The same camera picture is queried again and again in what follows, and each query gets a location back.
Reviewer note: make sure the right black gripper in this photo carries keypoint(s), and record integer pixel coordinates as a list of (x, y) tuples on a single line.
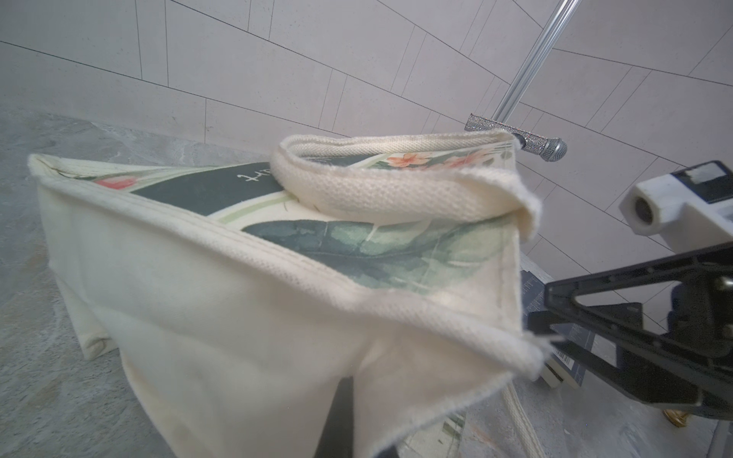
[(688, 368)]

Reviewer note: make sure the floral canvas tote bag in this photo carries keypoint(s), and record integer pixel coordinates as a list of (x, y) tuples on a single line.
[(347, 289)]

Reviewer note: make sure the small yellow blue toy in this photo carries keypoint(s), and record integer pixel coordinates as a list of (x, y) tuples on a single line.
[(677, 418)]

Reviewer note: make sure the glitter microphone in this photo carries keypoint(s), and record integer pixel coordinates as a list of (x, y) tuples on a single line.
[(550, 149)]

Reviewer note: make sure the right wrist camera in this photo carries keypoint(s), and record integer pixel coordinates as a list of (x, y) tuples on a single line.
[(690, 209)]

